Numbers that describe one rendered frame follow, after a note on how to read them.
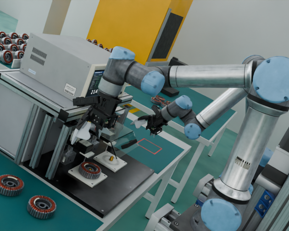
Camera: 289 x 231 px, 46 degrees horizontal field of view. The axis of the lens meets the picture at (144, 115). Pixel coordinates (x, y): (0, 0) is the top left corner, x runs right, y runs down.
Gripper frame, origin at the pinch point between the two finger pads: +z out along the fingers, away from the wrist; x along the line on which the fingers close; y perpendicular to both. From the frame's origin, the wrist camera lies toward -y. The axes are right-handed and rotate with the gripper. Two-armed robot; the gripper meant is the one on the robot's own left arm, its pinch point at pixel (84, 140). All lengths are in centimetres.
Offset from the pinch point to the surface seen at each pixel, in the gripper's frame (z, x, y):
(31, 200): 36.7, 0.6, -13.1
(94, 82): -8.1, 35.9, -29.0
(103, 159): 37, 61, -22
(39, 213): 38.1, -0.2, -6.9
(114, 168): 37, 60, -13
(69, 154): 33, 38, -29
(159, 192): 87, 156, -12
